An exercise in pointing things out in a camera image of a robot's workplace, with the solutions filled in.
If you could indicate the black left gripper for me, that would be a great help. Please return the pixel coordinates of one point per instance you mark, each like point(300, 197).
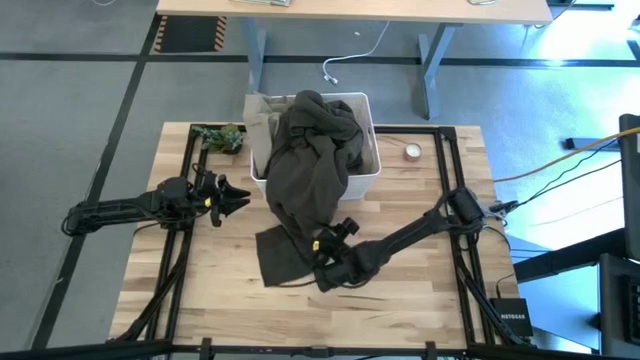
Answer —
point(212, 200)

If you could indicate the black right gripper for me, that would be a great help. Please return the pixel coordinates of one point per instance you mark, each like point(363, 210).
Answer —
point(327, 247)

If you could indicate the dark grey fleece garment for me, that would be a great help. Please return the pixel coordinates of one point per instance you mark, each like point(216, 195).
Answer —
point(305, 175)

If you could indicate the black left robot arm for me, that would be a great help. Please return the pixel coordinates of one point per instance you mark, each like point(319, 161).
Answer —
point(120, 210)

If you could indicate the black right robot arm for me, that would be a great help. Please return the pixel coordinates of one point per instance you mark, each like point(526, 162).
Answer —
point(400, 237)

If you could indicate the small green potted plant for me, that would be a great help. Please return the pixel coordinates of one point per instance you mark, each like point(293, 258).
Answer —
point(222, 139)

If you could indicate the white plastic bin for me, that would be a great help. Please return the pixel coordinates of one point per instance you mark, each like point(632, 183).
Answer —
point(357, 185)

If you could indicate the beige cloth garment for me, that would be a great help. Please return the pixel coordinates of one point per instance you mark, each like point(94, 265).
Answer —
point(260, 130)

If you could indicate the small round candle tin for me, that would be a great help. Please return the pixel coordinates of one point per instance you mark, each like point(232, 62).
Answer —
point(413, 151)

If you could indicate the black mat with hazard stripes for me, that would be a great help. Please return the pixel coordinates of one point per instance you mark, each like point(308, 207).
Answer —
point(190, 35)

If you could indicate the light wooden desk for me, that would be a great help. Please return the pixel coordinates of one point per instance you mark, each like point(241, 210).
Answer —
point(350, 10)

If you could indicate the black metal beam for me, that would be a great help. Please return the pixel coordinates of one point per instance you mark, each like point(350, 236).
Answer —
point(565, 257)

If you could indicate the black cabinet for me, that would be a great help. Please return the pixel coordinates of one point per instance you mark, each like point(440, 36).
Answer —
point(617, 300)

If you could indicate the black monitor panel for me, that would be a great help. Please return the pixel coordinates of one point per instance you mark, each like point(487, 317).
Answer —
point(631, 200)

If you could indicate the black aluminium table frame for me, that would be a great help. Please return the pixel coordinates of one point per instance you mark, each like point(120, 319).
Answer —
point(410, 130)

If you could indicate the black network switch box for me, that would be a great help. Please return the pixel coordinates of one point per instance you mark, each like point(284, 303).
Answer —
point(512, 317)

